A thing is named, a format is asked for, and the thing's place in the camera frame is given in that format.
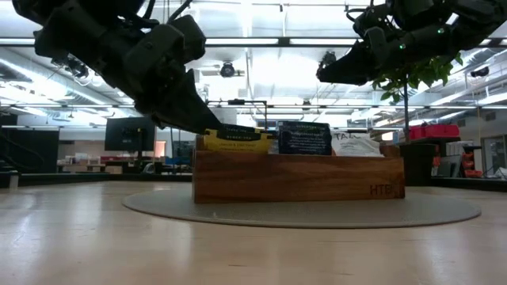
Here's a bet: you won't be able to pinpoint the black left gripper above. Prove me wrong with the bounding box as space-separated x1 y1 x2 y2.
118 24 225 131

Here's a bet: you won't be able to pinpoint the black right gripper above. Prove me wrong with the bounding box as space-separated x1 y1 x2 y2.
316 26 433 85

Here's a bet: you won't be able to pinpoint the orange white tea packet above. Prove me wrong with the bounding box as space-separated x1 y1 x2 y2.
330 131 386 158

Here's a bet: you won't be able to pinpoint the dark blue tea packet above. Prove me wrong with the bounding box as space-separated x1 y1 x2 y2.
276 120 334 156

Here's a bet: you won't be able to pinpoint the wooden tea organizer box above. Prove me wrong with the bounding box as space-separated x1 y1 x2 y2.
192 134 406 204

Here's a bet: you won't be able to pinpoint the green leafy plant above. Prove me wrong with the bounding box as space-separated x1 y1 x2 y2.
370 51 464 146

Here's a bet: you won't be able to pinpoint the black computer monitor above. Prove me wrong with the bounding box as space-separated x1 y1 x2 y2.
104 116 158 175

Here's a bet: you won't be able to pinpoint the red storage bins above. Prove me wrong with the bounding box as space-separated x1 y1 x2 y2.
409 123 461 141

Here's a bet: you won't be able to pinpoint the black plant pot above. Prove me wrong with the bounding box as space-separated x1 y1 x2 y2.
398 142 433 187

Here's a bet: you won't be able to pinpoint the shelf cart with grey bins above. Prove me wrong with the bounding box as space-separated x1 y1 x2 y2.
431 134 507 181

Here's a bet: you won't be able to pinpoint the round grey mat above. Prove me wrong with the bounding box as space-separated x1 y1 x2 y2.
121 185 482 230

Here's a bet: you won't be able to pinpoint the black ceiling spotlight with cable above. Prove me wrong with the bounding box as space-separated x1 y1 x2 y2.
318 50 337 67

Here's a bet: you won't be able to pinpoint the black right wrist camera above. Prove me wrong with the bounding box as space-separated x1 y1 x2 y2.
351 2 393 39

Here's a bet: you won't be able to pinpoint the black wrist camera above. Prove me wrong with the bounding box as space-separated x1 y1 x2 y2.
351 2 393 39
168 14 207 64

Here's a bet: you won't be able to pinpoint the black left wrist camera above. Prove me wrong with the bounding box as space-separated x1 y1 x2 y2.
168 14 207 64

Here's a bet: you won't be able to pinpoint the black aluminium table frame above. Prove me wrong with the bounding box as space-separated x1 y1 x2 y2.
0 170 507 194

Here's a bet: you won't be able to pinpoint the large black partition wall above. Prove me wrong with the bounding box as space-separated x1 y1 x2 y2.
0 127 60 175

